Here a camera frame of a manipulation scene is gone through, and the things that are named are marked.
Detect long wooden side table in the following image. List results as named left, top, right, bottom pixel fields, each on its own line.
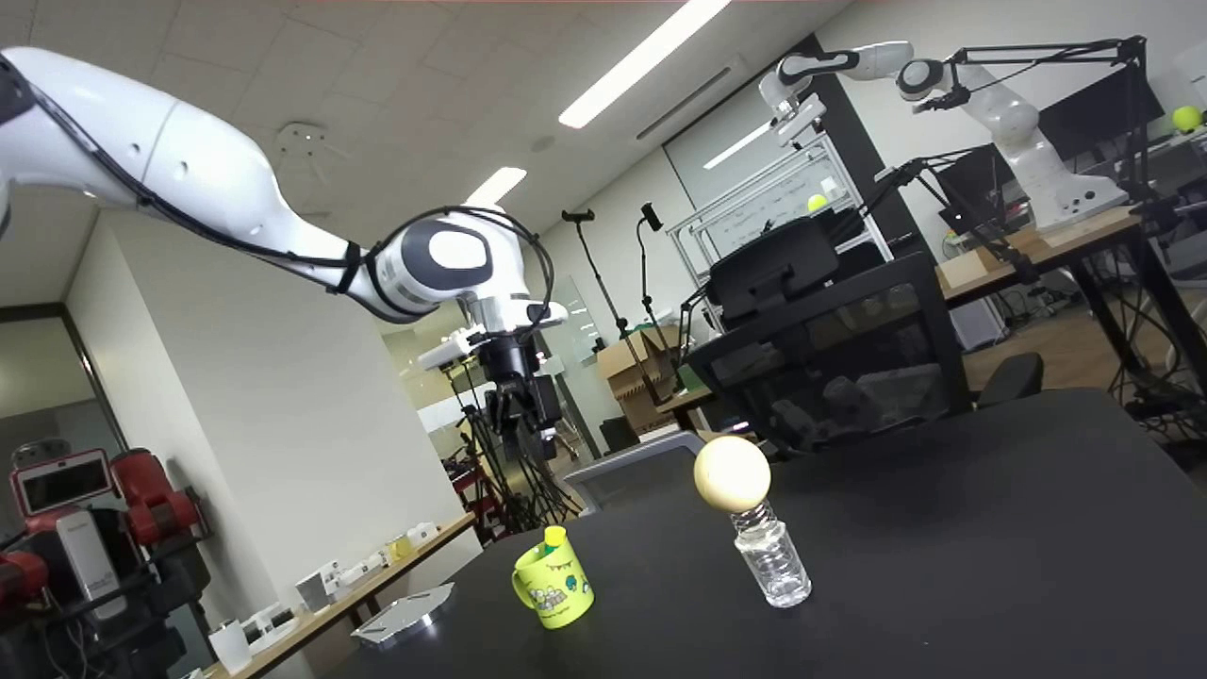
left=205, top=504, right=484, bottom=679

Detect black chair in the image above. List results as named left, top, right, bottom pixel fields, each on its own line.
left=978, top=351, right=1050, bottom=414

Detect red humanoid robot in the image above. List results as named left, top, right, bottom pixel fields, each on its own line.
left=0, top=447, right=214, bottom=639

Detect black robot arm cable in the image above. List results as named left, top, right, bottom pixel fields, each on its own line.
left=0, top=56, right=560, bottom=308

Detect yellow-green printed mug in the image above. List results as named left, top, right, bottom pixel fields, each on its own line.
left=508, top=535, right=601, bottom=635

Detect black tripod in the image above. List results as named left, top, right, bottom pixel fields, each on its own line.
left=447, top=362, right=590, bottom=528

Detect cardboard boxes stack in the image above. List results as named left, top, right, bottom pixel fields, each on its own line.
left=591, top=323, right=685, bottom=439

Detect clear plastic bottle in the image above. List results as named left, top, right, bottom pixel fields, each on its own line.
left=729, top=497, right=816, bottom=616

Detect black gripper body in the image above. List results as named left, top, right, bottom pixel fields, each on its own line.
left=473, top=328, right=566, bottom=439

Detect long ceiling light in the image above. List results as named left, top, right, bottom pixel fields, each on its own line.
left=555, top=0, right=736, bottom=136

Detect black monitor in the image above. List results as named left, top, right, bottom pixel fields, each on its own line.
left=1037, top=63, right=1168, bottom=169

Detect cream round ball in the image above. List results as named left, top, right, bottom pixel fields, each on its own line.
left=689, top=433, right=772, bottom=517

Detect grey blue bin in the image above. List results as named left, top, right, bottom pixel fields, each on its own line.
left=560, top=425, right=708, bottom=515

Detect black box device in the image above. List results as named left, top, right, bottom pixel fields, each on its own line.
left=702, top=224, right=844, bottom=328

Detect white shallow tray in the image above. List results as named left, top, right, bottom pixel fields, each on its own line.
left=352, top=581, right=457, bottom=654

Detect wooden desk black legs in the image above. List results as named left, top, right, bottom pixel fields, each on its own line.
left=936, top=203, right=1207, bottom=413

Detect short ceiling light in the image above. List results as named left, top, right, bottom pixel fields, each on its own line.
left=462, top=164, right=531, bottom=213

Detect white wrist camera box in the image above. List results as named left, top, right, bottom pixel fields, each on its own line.
left=419, top=328, right=491, bottom=372

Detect black camera stand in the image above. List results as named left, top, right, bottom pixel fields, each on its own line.
left=560, top=203, right=633, bottom=340

